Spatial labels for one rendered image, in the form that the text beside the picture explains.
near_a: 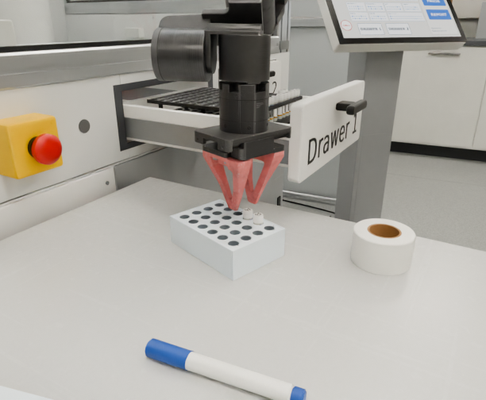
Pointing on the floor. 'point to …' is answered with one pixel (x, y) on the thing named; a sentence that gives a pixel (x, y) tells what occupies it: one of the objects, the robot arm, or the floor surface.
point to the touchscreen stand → (369, 136)
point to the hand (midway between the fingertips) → (243, 200)
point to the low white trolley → (230, 309)
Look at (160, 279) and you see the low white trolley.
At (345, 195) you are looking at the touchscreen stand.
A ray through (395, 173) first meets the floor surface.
